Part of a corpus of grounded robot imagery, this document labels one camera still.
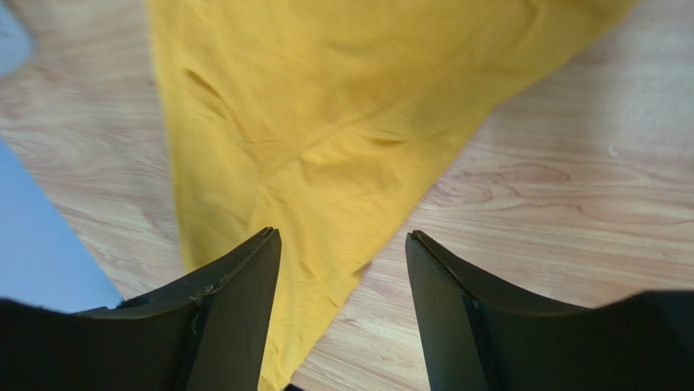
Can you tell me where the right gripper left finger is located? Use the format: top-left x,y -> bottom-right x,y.
76,228 -> 282,390

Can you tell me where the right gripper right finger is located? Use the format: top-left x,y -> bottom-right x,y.
406,231 -> 602,390

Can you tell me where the yellow t shirt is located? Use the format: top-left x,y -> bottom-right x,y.
148,1 -> 633,390

